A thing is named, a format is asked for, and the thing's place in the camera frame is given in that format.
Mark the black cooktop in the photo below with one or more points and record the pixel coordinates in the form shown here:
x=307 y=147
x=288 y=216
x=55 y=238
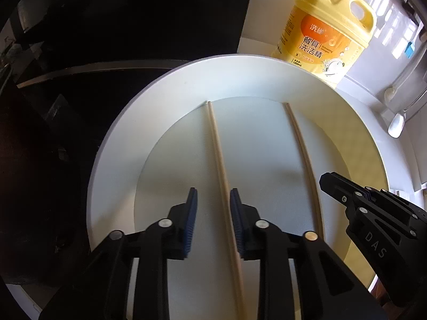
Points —
x=50 y=140

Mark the metal spatula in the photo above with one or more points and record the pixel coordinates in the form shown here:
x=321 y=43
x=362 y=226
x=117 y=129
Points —
x=396 y=127

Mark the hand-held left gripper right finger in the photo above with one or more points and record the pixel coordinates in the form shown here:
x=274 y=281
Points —
x=235 y=221

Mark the black range hood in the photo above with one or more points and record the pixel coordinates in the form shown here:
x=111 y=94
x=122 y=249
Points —
x=133 y=13

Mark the yellow detergent bottle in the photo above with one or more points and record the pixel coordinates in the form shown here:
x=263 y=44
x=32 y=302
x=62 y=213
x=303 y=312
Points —
x=320 y=23

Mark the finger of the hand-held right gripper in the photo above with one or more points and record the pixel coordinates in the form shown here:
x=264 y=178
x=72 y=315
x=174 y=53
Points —
x=337 y=186

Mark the wooden chopstick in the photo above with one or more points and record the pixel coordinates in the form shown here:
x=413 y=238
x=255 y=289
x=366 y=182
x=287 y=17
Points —
x=218 y=160
x=302 y=146

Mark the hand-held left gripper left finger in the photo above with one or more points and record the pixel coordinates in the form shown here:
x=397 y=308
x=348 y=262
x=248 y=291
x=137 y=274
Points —
x=191 y=221

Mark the white bowl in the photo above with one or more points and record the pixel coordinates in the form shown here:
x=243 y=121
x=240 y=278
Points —
x=253 y=76

